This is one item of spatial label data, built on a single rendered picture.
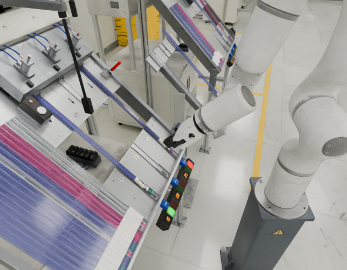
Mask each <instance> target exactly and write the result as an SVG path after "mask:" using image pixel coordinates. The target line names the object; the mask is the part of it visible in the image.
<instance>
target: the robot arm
mask: <svg viewBox="0 0 347 270"><path fill-rule="evenodd" d="M307 2H308V0H258V1H257V4H256V6H255V8H254V10H253V12H252V15H251V17H250V19H249V21H248V23H247V26H246V28H245V30H244V33H243V35H242V38H241V39H240V42H239V45H238V47H237V50H236V53H235V63H234V65H233V68H232V71H231V74H230V76H229V79H228V81H227V84H226V86H225V88H224V90H223V91H222V93H221V94H220V95H219V96H218V97H216V98H215V99H213V100H211V101H210V102H208V103H207V104H205V105H204V106H202V107H201V108H199V109H198V110H196V111H195V113H194V115H193V116H192V117H190V118H188V119H187V120H185V121H184V122H182V123H181V125H180V126H179V128H178V130H177V131H176V132H175V133H174V134H173V135H171V136H169V137H167V138H166V139H164V141H163V143H164V144H165V145H166V146H167V148H170V147H173V148H176V147H177V146H179V145H180V144H182V145H181V147H180V149H185V148H187V147H189V146H190V145H192V144H193V143H195V142H196V141H198V140H199V139H200V138H202V137H203V136H204V135H205V134H212V133H214V132H216V131H218V130H220V129H221V128H223V127H225V126H227V125H229V124H231V123H233V122H235V121H237V120H239V119H241V118H242V117H244V116H246V115H248V114H250V113H252V112H254V111H255V110H256V108H257V104H256V100H255V98H254V95H253V94H252V91H253V89H254V88H255V86H256V85H257V83H258V81H259V80H260V78H261V77H262V75H263V74H264V72H265V71H266V70H267V69H268V68H269V66H270V65H271V63H272V61H273V60H274V58H275V56H276V55H277V53H278V52H279V50H280V48H281V46H282V45H283V43H284V41H285V40H286V38H287V37H288V35H289V33H290V31H291V30H292V28H293V26H294V24H295V23H296V21H297V19H298V17H299V16H300V14H301V12H302V10H303V9H304V7H305V5H306V3H307ZM345 84H347V0H343V2H342V7H341V12H340V16H339V19H338V22H337V25H336V27H335V29H334V32H333V34H332V36H331V39H330V41H329V43H328V46H327V48H326V50H325V52H324V54H323V56H322V57H321V59H320V61H319V62H318V64H317V65H316V67H315V68H314V69H313V70H312V72H311V73H310V74H309V75H308V76H307V77H306V78H305V79H304V80H303V81H302V82H301V83H300V84H299V86H298V87H297V88H296V89H295V91H294V92H293V93H292V95H291V98H290V101H289V113H290V116H291V118H292V120H293V122H294V124H295V126H296V128H297V130H298V132H299V138H292V139H289V140H287V141H286V142H285V143H284V144H283V145H282V147H281V149H280V151H279V154H278V156H277V159H276V161H275V164H274V166H273V169H272V171H271V173H270V175H268V176H264V177H262V178H261V179H259V180H258V181H257V183H256V185H255V188H254V194H255V198H256V200H257V202H258V203H259V205H260V206H261V207H262V208H263V209H264V210H265V211H267V212H268V213H269V214H271V215H273V216H276V217H278V218H282V219H288V220H291V219H297V218H299V217H301V216H303V215H304V214H305V212H306V211H307V209H308V197H307V195H306V193H305V190H306V188H307V186H308V185H309V183H310V181H311V179H312V178H313V176H314V174H315V173H316V171H317V169H318V167H319V166H320V164H321V163H322V162H323V161H325V160H327V159H335V158H341V157H343V156H346V155H347V113H346V111H345V110H344V109H343V108H342V106H341V105H340V104H339V103H338V102H337V95H338V93H339V91H340V89H341V88H342V87H343V86H344V85H345Z"/></svg>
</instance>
